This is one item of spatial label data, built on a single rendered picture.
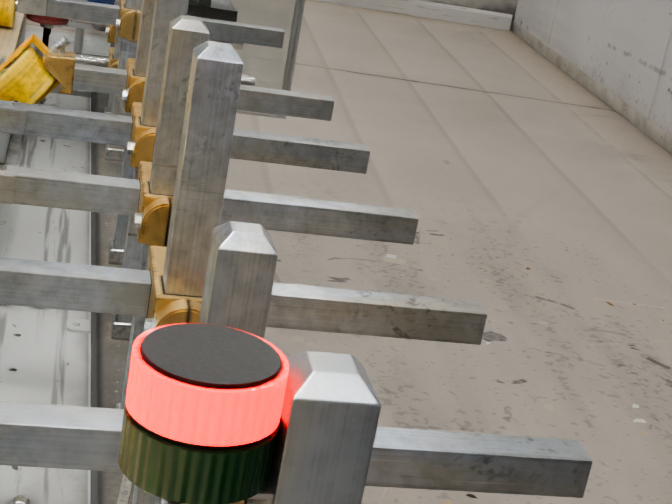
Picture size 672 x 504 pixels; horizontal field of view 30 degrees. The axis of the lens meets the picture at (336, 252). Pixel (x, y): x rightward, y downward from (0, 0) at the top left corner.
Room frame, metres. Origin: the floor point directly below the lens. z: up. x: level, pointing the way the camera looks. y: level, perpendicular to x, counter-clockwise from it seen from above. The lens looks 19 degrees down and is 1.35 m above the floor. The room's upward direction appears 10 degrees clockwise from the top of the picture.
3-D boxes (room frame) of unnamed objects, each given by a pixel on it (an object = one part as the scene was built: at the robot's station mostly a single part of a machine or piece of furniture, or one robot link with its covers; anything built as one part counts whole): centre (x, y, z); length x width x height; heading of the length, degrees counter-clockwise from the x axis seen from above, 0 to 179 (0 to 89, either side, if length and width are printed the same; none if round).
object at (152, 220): (1.20, 0.18, 0.95); 0.14 x 0.06 x 0.05; 14
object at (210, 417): (0.43, 0.04, 1.14); 0.06 x 0.06 x 0.02
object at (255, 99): (1.72, 0.22, 0.95); 0.37 x 0.03 x 0.03; 104
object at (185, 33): (1.17, 0.17, 0.90); 0.04 x 0.04 x 0.48; 14
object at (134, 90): (1.68, 0.30, 0.95); 0.14 x 0.06 x 0.05; 14
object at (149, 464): (0.43, 0.04, 1.11); 0.06 x 0.06 x 0.02
